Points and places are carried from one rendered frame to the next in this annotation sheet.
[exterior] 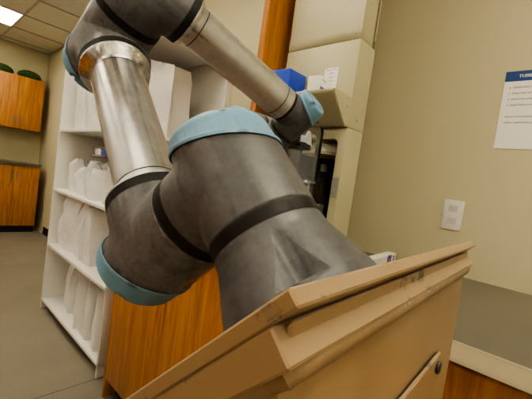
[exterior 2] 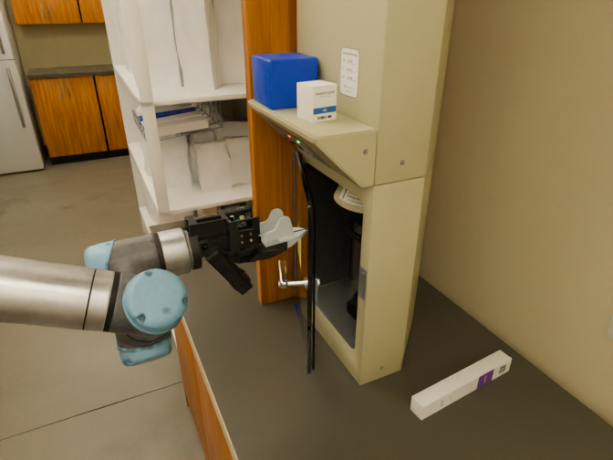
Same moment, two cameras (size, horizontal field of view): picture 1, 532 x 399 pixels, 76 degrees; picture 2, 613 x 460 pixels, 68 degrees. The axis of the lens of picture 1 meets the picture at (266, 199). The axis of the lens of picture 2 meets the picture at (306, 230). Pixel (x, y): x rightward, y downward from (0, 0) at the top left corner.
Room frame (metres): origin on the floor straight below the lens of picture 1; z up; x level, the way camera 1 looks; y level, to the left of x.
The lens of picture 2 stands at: (0.44, -0.41, 1.70)
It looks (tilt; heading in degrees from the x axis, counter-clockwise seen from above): 27 degrees down; 22
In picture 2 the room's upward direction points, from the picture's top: straight up
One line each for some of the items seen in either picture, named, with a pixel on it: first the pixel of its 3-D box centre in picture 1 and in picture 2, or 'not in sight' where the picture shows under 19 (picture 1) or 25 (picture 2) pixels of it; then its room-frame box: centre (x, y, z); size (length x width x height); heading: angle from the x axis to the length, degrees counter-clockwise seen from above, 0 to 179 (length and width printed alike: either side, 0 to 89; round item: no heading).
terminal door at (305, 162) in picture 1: (289, 184); (302, 258); (1.23, -0.08, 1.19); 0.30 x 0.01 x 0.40; 28
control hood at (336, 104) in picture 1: (302, 110); (304, 139); (1.23, -0.08, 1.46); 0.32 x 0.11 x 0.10; 48
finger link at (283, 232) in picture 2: (308, 140); (285, 231); (1.09, -0.11, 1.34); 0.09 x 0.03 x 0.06; 138
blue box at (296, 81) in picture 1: (286, 85); (285, 79); (1.29, -0.02, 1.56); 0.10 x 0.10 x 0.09; 48
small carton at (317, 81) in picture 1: (317, 86); (316, 100); (1.20, -0.12, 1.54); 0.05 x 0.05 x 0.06; 56
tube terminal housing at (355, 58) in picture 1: (324, 155); (379, 189); (1.37, -0.21, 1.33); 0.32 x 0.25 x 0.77; 48
